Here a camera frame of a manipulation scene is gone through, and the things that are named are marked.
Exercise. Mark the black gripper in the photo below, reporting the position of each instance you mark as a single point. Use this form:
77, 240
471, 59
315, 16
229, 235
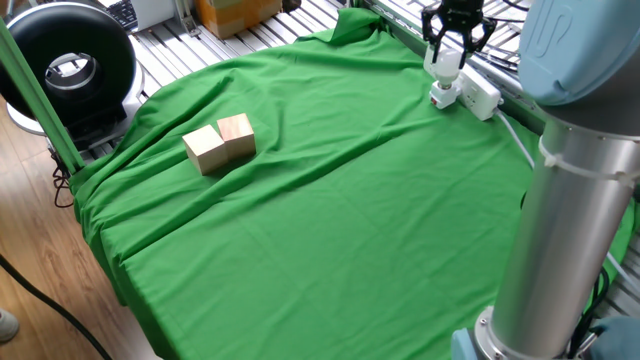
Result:
461, 12

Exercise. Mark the white LED bulb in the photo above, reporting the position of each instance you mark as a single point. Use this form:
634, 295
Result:
448, 62

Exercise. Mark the white plug-in bulb holder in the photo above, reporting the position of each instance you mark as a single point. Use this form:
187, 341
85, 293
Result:
444, 95

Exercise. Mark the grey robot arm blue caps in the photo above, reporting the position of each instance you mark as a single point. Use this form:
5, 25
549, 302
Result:
565, 225

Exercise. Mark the white power strip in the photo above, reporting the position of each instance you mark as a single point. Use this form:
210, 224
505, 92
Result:
480, 95

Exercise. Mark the cardboard box yellow tape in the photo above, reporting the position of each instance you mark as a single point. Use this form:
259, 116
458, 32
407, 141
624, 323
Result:
235, 17

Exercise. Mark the reddish wooden cube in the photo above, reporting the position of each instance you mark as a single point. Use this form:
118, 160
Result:
237, 135

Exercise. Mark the pale wooden cube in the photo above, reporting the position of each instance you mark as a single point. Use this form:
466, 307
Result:
205, 150

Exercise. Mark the green cloth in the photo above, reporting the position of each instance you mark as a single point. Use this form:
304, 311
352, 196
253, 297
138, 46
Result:
300, 275

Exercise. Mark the white box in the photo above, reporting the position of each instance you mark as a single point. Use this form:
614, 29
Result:
152, 12

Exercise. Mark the black keyboard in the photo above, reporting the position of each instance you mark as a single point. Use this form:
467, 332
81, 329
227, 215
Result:
125, 12

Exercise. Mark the white shoe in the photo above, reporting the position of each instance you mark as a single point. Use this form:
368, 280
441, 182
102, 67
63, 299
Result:
7, 325

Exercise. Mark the green frame post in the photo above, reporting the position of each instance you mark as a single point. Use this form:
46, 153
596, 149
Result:
35, 95

